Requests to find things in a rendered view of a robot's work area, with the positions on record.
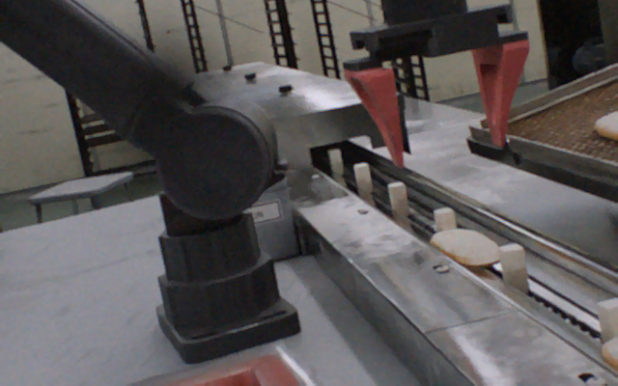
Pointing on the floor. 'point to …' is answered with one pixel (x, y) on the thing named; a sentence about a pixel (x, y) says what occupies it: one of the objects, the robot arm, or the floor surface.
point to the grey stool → (92, 186)
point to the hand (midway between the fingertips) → (447, 144)
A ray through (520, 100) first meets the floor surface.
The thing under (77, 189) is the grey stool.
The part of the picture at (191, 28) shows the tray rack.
